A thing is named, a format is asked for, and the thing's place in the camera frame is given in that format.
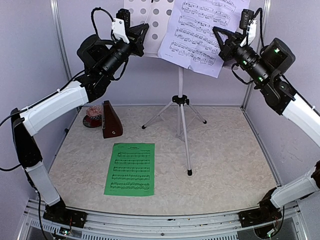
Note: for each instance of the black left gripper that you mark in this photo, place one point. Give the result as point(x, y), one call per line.
point(137, 39)

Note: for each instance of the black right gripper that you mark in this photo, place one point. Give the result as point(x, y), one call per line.
point(229, 45)

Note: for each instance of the white perforated music stand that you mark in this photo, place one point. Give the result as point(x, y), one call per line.
point(157, 13)

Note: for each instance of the white sheet music page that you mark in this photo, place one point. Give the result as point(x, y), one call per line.
point(189, 41)

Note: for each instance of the green sheet music page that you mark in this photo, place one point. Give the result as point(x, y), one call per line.
point(131, 171)

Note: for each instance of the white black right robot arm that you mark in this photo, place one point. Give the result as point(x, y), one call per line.
point(267, 70)

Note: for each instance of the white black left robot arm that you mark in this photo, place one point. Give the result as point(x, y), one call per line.
point(101, 59)

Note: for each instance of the patterned ceramic bowl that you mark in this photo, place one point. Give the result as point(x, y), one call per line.
point(94, 112)

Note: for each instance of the brown wooden metronome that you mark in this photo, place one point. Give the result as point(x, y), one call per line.
point(111, 124)

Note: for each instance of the dark round saucer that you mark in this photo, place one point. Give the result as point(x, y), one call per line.
point(92, 122)

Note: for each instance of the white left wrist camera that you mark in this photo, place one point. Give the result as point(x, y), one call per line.
point(118, 31)

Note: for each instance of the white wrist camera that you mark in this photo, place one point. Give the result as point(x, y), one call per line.
point(250, 34)
point(118, 31)

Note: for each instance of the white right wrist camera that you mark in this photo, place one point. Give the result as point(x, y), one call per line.
point(250, 34)

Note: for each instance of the right aluminium frame post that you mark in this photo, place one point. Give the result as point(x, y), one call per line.
point(257, 44)

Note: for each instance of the aluminium frame post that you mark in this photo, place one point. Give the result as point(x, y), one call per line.
point(257, 44)
point(60, 38)

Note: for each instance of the left aluminium frame post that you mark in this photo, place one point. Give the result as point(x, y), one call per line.
point(60, 38)

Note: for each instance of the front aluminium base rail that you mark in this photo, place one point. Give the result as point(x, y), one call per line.
point(114, 226)

